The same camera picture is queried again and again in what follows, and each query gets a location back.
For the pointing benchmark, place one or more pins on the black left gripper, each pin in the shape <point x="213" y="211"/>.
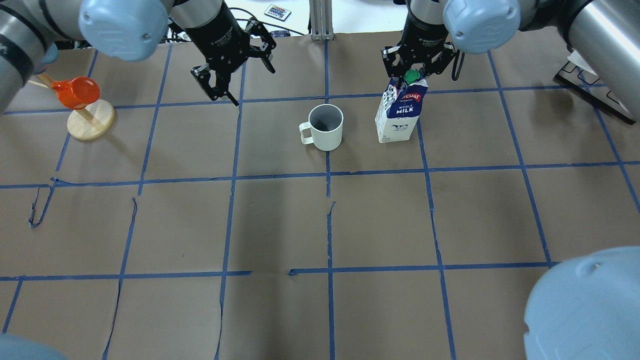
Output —
<point x="216" y="36"/>

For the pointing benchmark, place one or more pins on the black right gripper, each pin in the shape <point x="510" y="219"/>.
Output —
<point x="425" y="36"/>

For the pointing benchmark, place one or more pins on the blue white milk carton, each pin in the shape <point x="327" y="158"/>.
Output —
<point x="399" y="112"/>

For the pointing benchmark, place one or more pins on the white ribbed mug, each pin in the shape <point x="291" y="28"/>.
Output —
<point x="323" y="128"/>

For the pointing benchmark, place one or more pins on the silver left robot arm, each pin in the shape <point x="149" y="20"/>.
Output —
<point x="129" y="30"/>

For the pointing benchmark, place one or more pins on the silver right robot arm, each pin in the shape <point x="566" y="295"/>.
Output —
<point x="605" y="33"/>

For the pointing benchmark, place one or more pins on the orange plastic cup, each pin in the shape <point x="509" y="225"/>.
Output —
<point x="76" y="93"/>

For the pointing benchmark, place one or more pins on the small remote control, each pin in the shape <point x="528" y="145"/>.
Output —
<point x="277" y="12"/>

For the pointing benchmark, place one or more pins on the aluminium frame post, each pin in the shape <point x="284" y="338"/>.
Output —
<point x="321" y="20"/>

